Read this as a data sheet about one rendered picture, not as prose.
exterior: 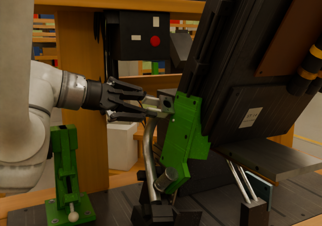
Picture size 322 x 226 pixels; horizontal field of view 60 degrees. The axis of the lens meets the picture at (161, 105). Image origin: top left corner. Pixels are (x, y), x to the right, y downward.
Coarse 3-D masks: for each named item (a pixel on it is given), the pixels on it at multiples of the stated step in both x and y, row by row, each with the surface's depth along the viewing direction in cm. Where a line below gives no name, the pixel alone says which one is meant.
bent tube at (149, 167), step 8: (160, 96) 78; (168, 96) 79; (160, 104) 77; (168, 104) 79; (168, 112) 76; (152, 120) 82; (152, 128) 83; (144, 136) 84; (152, 136) 84; (144, 144) 83; (144, 152) 82; (152, 152) 82; (144, 160) 81; (152, 160) 80; (152, 168) 78; (152, 176) 77; (152, 192) 74; (152, 200) 73; (160, 200) 73
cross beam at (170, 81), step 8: (120, 80) 107; (128, 80) 108; (136, 80) 110; (144, 80) 111; (152, 80) 113; (160, 80) 114; (168, 80) 116; (176, 80) 117; (144, 88) 112; (152, 88) 113; (160, 88) 115; (168, 88) 116
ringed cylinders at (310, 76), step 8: (320, 40) 59; (312, 48) 60; (320, 48) 59; (312, 56) 61; (320, 56) 59; (304, 64) 63; (312, 64) 61; (320, 64) 61; (296, 72) 66; (304, 72) 63; (312, 72) 62; (320, 72) 64; (296, 80) 65; (304, 80) 64; (312, 80) 67; (320, 80) 66; (288, 88) 67; (296, 88) 65; (304, 88) 65; (312, 88) 67; (320, 88) 68
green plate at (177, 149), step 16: (176, 96) 78; (192, 96) 71; (176, 112) 76; (192, 112) 70; (176, 128) 75; (192, 128) 69; (176, 144) 74; (192, 144) 71; (208, 144) 74; (160, 160) 80; (176, 160) 72
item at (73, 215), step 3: (69, 204) 76; (72, 204) 76; (72, 207) 76; (72, 210) 76; (72, 213) 75; (75, 213) 75; (69, 216) 74; (72, 216) 74; (75, 216) 74; (78, 216) 75; (69, 219) 74; (72, 219) 74; (75, 219) 74; (72, 222) 75
